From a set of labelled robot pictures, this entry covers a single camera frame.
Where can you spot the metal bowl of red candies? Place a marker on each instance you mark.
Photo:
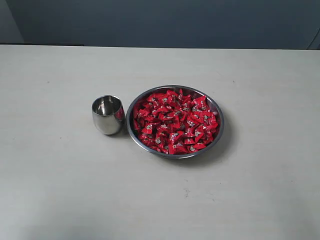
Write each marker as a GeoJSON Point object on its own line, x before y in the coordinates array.
{"type": "Point", "coordinates": [177, 122]}

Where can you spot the stainless steel cup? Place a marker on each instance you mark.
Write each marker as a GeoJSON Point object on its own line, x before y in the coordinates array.
{"type": "Point", "coordinates": [108, 114]}

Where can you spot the red wrapped candy left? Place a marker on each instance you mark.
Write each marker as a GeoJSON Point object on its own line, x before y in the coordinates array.
{"type": "Point", "coordinates": [149, 129]}

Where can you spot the red wrapped candy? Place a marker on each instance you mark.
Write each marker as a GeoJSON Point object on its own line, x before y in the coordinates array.
{"type": "Point", "coordinates": [171, 94]}
{"type": "Point", "coordinates": [149, 129]}
{"type": "Point", "coordinates": [200, 103]}
{"type": "Point", "coordinates": [177, 149]}

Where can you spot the red wrapped candy top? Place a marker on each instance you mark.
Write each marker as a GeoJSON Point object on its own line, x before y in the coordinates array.
{"type": "Point", "coordinates": [171, 94]}

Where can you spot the red wrapped candy front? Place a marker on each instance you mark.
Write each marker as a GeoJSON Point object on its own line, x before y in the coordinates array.
{"type": "Point", "coordinates": [177, 149]}

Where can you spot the red wrapped candy right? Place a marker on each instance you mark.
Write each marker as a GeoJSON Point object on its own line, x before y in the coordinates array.
{"type": "Point", "coordinates": [200, 103]}

